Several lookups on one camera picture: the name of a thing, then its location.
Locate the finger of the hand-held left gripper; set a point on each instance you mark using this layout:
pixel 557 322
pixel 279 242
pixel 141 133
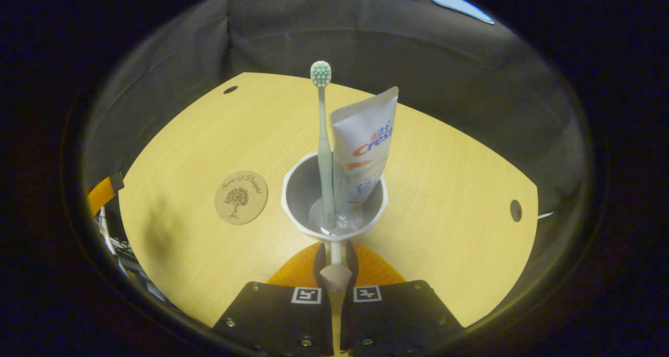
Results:
pixel 102 194

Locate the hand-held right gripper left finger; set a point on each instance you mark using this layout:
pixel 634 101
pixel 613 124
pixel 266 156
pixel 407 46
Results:
pixel 277 315

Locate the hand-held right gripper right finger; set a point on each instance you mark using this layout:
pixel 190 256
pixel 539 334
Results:
pixel 402 315

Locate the round cork coaster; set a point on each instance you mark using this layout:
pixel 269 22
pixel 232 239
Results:
pixel 253 184

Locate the pale green toothbrush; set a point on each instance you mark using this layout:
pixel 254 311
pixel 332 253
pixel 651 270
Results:
pixel 325 158

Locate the white toothpaste tube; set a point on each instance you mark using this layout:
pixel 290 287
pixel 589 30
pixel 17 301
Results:
pixel 360 127

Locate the wooden desktop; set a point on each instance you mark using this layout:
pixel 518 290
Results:
pixel 444 189

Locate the black backdrop cloth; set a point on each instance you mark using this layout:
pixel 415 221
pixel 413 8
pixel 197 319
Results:
pixel 366 43

